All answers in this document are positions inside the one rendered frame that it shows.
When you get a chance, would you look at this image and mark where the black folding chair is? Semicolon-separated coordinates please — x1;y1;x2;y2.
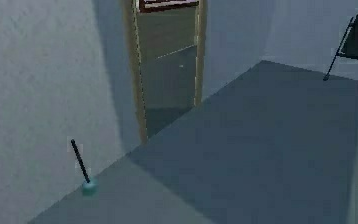
322;13;358;91

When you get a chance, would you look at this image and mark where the teal plunger with black handle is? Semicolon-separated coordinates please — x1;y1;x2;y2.
70;138;99;197

